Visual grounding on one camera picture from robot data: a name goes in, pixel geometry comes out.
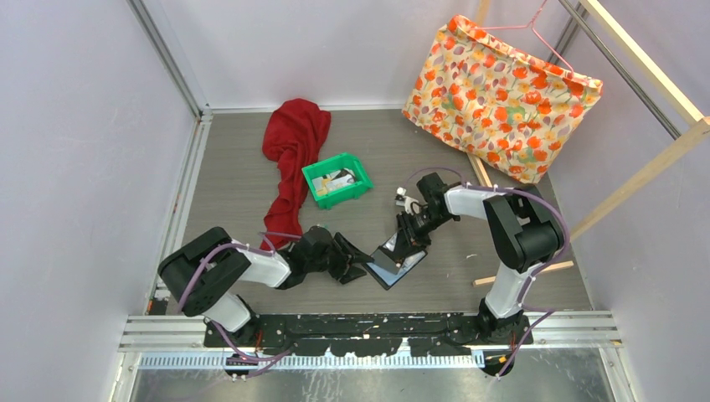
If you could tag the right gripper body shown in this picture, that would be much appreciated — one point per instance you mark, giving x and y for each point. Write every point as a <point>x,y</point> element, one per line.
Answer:
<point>421,225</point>

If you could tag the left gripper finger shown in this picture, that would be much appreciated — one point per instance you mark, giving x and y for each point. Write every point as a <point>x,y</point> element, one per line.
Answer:
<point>351,252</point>
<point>350,271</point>

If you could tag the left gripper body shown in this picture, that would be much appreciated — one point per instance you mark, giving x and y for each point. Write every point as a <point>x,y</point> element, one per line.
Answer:
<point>336,260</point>

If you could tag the black card holder wallet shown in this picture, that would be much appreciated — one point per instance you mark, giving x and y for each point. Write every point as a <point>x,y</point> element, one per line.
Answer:
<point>387,280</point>

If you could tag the green plastic bin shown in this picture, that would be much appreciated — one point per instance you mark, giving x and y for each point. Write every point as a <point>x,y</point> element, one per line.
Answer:
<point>340,161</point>

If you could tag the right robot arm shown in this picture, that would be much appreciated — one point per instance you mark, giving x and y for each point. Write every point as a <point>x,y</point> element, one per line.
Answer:
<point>526,231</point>

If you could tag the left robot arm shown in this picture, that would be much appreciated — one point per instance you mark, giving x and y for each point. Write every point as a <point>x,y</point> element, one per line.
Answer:
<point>201,274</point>

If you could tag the striped white credit card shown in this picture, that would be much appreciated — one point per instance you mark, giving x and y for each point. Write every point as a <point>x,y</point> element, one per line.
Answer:
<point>333,181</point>

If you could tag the red cloth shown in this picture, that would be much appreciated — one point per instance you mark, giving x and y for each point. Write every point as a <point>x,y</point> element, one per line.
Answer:
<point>294,136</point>

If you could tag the floral fabric bag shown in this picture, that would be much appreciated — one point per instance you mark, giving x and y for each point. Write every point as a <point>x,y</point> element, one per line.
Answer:
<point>512,110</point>

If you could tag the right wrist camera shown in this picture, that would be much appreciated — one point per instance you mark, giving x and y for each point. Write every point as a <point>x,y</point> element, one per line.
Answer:
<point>409,204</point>

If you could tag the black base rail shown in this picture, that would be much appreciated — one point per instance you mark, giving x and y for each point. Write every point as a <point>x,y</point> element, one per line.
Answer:
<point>370,335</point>

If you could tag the wooden frame rack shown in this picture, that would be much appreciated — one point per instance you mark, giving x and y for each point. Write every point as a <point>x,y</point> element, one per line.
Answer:
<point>659,237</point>

